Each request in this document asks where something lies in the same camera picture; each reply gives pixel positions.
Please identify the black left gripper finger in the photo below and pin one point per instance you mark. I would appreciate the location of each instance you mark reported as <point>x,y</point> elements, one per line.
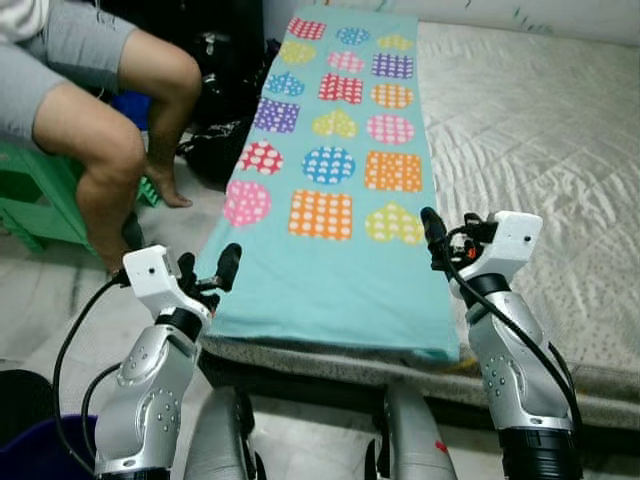
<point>228,268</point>
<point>187,266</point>

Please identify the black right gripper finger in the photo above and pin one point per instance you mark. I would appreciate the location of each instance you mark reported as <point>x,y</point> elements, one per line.
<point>434,235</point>

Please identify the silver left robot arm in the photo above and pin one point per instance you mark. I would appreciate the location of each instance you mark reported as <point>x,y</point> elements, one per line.
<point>150,390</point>

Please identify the teal blanket with colourful shapes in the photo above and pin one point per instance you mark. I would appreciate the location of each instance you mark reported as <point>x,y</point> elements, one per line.
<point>330,290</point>

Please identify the person's bare right leg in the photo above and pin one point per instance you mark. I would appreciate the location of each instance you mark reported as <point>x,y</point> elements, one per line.
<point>100,170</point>

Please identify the person's bare leg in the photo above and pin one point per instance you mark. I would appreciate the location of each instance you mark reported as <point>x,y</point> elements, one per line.
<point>165,80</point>
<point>100,170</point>

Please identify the grey quilted mattress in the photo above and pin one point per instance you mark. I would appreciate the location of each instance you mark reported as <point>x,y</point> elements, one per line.
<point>540,130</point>

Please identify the silver left robot leg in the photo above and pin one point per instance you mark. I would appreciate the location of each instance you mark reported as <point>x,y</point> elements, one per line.
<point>220,440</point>

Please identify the silver robot leg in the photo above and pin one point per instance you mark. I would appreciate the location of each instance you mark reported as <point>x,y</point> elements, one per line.
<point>220,440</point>
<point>410,440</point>

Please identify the green plastic stool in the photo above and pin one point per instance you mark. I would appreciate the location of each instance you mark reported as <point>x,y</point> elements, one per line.
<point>30,190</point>

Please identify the person's bare left leg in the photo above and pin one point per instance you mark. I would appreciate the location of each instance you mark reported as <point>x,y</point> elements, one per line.
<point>165,80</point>

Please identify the silver right robot leg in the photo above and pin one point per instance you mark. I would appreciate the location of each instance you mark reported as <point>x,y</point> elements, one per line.
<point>410,440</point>

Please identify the black bag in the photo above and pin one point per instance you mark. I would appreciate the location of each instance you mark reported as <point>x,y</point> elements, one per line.
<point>225,70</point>

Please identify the purple plastic basin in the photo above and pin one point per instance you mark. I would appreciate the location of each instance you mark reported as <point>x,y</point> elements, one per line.
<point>40,455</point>

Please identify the grey shorts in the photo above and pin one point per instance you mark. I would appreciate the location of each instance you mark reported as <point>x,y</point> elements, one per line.
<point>70,40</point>

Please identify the white shirt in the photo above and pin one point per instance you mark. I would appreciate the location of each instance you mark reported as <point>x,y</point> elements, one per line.
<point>20,15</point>

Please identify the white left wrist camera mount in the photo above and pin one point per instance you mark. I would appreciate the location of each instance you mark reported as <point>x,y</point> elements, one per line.
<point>155,275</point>

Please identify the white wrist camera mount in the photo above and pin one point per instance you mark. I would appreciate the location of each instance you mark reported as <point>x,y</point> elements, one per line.
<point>155,275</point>
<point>515,240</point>

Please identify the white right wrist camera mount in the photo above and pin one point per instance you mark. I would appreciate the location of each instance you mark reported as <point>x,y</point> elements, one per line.
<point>515,240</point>

